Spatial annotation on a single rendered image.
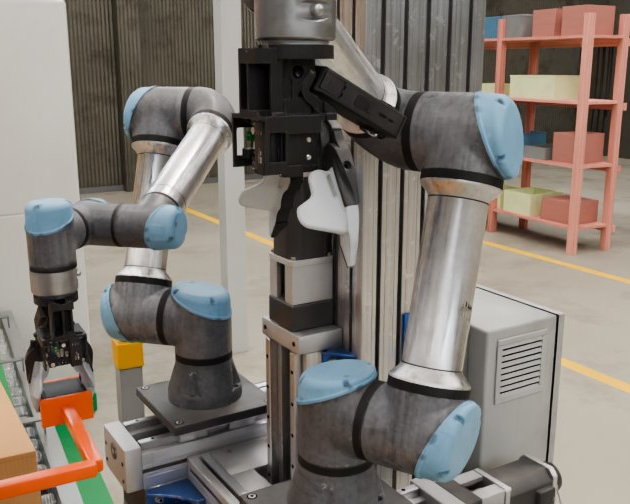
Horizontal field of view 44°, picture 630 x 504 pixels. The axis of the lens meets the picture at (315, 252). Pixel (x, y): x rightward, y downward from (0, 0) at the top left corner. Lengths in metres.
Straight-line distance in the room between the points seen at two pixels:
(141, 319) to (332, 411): 0.58
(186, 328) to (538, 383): 0.69
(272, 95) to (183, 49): 10.52
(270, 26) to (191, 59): 10.55
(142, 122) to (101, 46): 9.20
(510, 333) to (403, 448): 0.48
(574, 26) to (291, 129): 6.82
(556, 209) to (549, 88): 1.12
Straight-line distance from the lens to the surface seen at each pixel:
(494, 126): 1.06
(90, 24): 10.82
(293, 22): 0.71
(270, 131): 0.70
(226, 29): 4.45
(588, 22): 7.26
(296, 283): 1.33
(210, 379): 1.57
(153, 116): 1.66
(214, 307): 1.53
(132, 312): 1.59
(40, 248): 1.31
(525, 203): 7.87
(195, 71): 11.29
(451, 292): 1.07
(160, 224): 1.31
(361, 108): 0.76
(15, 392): 3.07
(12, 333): 3.54
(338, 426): 1.12
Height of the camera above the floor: 1.70
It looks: 14 degrees down
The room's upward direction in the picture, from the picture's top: straight up
